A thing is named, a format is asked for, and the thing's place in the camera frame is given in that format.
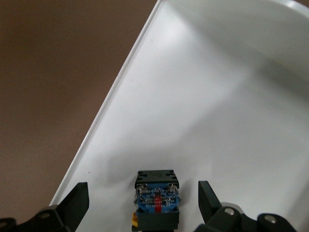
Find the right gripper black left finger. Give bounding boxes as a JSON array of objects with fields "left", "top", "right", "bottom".
[{"left": 0, "top": 182, "right": 90, "bottom": 232}]

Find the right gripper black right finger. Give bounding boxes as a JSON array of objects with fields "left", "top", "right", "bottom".
[{"left": 194, "top": 180, "right": 299, "bottom": 232}]

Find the black part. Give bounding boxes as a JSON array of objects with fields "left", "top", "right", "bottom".
[{"left": 131, "top": 170, "right": 181, "bottom": 232}]

